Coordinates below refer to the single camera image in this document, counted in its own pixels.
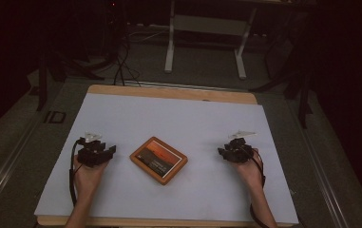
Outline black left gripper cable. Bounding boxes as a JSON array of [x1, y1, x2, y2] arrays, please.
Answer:
[[68, 140, 82, 207]]

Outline wooden picture frame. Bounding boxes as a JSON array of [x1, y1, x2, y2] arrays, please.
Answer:
[[129, 136, 189, 186]]

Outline metal floor rail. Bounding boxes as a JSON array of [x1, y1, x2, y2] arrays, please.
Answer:
[[0, 108, 45, 218], [286, 100, 351, 228]]

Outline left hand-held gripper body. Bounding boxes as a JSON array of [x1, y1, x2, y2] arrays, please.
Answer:
[[77, 132, 110, 168]]

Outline white power strip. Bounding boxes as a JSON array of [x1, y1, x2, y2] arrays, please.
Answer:
[[126, 22, 171, 31]]

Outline black metal stand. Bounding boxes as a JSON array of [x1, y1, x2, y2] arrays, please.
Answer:
[[248, 12, 315, 130], [35, 44, 106, 112]]

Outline black floor cables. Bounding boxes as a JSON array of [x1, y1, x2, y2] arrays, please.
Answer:
[[112, 29, 143, 87]]

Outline person's left hand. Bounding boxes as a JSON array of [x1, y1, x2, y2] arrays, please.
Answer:
[[72, 154, 110, 193]]

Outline person's right hand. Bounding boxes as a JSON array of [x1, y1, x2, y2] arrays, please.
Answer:
[[232, 148, 266, 188]]

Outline wooden table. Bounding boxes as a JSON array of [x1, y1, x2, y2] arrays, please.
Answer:
[[35, 84, 300, 228]]

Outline white desk frame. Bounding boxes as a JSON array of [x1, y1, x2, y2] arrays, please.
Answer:
[[163, 0, 259, 81]]

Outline white table sheet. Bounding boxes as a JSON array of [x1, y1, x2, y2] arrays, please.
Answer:
[[33, 92, 300, 225]]

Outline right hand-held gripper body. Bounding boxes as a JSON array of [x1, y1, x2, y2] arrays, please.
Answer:
[[225, 129, 257, 164]]

